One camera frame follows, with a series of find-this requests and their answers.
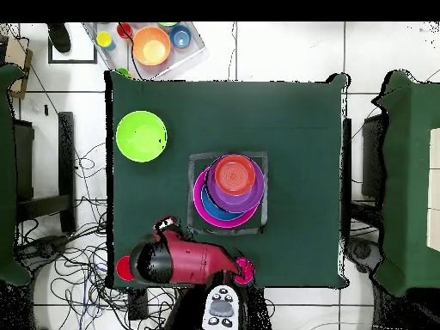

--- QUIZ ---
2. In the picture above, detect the black floor device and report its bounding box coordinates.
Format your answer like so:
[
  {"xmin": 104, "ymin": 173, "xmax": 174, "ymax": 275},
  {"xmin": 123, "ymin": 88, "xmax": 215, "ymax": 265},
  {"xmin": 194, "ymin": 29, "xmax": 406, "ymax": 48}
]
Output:
[
  {"xmin": 345, "ymin": 236, "xmax": 382, "ymax": 274},
  {"xmin": 18, "ymin": 235, "xmax": 70, "ymax": 262}
]

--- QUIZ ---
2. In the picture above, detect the clear plastic tray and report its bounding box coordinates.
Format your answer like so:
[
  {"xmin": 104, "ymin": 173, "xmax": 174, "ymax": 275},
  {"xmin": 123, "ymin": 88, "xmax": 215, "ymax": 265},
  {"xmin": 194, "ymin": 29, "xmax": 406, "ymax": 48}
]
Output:
[{"xmin": 83, "ymin": 21, "xmax": 207, "ymax": 81}]

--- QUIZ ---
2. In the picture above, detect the large green bowl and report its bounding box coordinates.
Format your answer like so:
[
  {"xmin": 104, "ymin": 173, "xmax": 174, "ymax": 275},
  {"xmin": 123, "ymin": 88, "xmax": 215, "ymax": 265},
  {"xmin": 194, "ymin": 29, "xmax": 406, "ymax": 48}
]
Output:
[{"xmin": 115, "ymin": 110, "xmax": 168, "ymax": 163}]

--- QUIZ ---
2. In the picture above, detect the black table leg frame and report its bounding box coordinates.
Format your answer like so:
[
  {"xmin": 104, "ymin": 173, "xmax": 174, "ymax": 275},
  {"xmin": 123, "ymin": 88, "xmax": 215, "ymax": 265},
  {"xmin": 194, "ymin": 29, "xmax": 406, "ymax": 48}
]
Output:
[
  {"xmin": 343, "ymin": 113, "xmax": 388, "ymax": 241},
  {"xmin": 13, "ymin": 111, "xmax": 77, "ymax": 235}
]

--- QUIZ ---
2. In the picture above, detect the large blue bowl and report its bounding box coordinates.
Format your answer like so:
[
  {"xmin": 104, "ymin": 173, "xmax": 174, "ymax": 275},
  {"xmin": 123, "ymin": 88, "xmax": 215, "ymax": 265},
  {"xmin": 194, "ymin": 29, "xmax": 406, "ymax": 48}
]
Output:
[{"xmin": 200, "ymin": 185, "xmax": 248, "ymax": 222}]

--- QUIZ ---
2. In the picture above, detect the beige box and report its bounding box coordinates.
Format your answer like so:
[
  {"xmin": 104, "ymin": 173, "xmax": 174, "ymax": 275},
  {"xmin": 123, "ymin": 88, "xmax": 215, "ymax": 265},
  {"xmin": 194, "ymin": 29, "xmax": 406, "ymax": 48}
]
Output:
[{"xmin": 425, "ymin": 127, "xmax": 440, "ymax": 252}]

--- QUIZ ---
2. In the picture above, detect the large pink bowl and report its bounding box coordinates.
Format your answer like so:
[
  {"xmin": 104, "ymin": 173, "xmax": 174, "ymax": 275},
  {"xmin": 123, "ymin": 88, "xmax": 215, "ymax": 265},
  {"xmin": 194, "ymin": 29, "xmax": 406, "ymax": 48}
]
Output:
[{"xmin": 192, "ymin": 166, "xmax": 261, "ymax": 229}]

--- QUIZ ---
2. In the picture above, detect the yellow cup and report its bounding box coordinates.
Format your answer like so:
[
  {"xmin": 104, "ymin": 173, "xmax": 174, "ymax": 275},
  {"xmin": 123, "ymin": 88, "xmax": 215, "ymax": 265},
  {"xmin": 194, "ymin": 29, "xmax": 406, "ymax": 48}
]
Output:
[{"xmin": 96, "ymin": 31, "xmax": 117, "ymax": 52}]

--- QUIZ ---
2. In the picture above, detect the large orange bowl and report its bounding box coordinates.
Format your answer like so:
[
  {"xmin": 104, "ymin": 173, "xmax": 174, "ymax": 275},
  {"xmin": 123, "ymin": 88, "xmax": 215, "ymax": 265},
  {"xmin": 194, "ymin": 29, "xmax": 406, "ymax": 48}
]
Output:
[{"xmin": 131, "ymin": 26, "xmax": 172, "ymax": 67}]

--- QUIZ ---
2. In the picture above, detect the black floor tape frame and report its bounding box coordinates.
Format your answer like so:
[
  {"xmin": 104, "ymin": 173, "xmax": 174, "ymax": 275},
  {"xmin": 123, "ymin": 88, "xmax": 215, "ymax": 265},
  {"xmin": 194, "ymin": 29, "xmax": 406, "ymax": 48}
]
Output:
[{"xmin": 47, "ymin": 32, "xmax": 98, "ymax": 65}]

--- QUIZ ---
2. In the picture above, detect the person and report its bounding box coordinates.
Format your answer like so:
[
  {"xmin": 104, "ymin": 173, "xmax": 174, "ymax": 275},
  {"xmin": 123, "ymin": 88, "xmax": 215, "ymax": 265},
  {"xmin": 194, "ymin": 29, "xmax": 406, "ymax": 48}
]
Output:
[{"xmin": 46, "ymin": 22, "xmax": 72, "ymax": 54}]

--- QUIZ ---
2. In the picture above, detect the brown cardboard box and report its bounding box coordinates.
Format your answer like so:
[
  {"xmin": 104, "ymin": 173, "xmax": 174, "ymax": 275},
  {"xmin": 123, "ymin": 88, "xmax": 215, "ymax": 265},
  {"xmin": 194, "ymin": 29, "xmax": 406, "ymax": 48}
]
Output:
[{"xmin": 4, "ymin": 34, "xmax": 34, "ymax": 101}]

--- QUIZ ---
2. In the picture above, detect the orange ribbed bowl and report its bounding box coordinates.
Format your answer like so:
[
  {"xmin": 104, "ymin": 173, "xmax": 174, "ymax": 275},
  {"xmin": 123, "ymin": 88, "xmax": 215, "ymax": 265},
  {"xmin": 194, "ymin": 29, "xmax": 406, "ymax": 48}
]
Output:
[{"xmin": 214, "ymin": 154, "xmax": 257, "ymax": 197}]

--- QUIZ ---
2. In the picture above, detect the tangle of floor cables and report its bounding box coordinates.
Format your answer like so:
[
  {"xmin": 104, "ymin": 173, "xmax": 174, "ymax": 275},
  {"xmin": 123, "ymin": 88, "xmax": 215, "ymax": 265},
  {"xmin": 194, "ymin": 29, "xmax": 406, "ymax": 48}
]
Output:
[{"xmin": 15, "ymin": 142, "xmax": 276, "ymax": 330}]

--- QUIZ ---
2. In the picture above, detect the purple bowl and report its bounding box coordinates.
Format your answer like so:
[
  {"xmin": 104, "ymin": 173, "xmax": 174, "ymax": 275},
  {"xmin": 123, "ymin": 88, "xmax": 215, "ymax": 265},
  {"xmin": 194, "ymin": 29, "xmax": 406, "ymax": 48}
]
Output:
[{"xmin": 205, "ymin": 153, "xmax": 266, "ymax": 213}]

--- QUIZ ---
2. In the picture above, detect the black cable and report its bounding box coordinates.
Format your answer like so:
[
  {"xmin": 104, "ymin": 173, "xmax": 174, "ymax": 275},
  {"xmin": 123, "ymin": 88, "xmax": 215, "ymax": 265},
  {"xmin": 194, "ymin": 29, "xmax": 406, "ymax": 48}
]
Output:
[{"xmin": 117, "ymin": 21, "xmax": 144, "ymax": 81}]

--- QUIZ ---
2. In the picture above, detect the dark green table cloth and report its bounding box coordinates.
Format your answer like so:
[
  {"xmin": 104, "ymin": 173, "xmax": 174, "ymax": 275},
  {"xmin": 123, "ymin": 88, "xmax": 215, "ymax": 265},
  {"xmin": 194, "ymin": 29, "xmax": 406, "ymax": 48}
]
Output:
[{"xmin": 104, "ymin": 70, "xmax": 351, "ymax": 290}]

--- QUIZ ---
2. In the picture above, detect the red cup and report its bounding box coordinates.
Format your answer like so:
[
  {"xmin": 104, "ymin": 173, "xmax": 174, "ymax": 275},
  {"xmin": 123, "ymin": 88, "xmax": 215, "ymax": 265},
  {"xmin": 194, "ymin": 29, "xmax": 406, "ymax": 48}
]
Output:
[
  {"xmin": 115, "ymin": 254, "xmax": 136, "ymax": 282},
  {"xmin": 116, "ymin": 22, "xmax": 135, "ymax": 40}
]

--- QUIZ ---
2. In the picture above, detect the green covered side table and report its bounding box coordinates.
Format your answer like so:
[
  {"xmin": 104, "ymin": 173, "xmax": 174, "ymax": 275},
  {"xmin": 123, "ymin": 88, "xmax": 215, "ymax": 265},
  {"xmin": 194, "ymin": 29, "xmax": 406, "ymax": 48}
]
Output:
[
  {"xmin": 372, "ymin": 70, "xmax": 440, "ymax": 298},
  {"xmin": 0, "ymin": 64, "xmax": 34, "ymax": 286}
]

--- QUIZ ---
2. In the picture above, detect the blue cup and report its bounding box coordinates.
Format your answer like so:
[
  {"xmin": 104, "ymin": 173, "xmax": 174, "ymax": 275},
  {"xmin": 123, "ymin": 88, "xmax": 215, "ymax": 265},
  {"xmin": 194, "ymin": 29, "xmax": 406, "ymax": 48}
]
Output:
[{"xmin": 169, "ymin": 24, "xmax": 193, "ymax": 49}]

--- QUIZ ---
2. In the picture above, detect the pink cup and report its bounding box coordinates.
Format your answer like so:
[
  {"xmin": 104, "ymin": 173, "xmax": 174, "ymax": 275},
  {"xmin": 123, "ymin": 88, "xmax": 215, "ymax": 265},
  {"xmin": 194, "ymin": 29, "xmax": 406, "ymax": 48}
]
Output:
[{"xmin": 233, "ymin": 256, "xmax": 256, "ymax": 286}]

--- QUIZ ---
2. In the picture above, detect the black power strip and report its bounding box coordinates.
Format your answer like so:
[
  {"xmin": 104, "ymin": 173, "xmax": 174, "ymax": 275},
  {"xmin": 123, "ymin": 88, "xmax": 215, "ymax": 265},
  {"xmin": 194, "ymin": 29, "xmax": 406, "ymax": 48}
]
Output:
[{"xmin": 127, "ymin": 288, "xmax": 150, "ymax": 321}]

